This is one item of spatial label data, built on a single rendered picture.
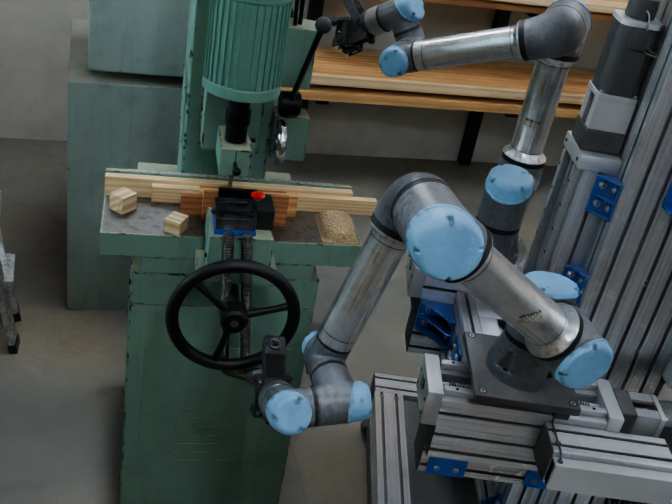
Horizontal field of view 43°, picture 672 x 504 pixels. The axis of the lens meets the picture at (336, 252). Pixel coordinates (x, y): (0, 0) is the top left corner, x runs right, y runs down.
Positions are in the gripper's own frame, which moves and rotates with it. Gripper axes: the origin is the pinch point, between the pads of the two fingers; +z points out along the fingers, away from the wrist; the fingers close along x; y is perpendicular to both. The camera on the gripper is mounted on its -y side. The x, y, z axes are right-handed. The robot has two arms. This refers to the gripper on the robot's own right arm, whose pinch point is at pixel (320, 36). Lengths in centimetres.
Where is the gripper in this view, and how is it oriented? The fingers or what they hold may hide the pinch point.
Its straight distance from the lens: 249.0
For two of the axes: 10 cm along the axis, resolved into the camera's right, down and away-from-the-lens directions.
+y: -0.7, 9.7, -2.2
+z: -7.2, 1.1, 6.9
